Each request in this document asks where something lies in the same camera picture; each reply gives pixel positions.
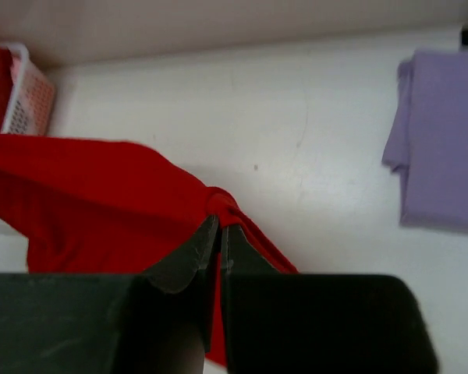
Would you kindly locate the bright red t shirt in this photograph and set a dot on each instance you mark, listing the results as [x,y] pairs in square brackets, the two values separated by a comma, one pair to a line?
[88,206]

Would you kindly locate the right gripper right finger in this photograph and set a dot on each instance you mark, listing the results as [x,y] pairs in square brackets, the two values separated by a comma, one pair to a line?
[277,322]

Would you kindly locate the white plastic basket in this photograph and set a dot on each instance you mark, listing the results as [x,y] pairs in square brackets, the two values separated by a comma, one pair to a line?
[32,95]

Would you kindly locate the folded lavender t shirt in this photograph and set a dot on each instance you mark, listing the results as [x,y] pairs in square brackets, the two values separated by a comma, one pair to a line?
[428,142]

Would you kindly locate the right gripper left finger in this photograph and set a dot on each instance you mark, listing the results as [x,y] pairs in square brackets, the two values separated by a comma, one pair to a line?
[155,321]

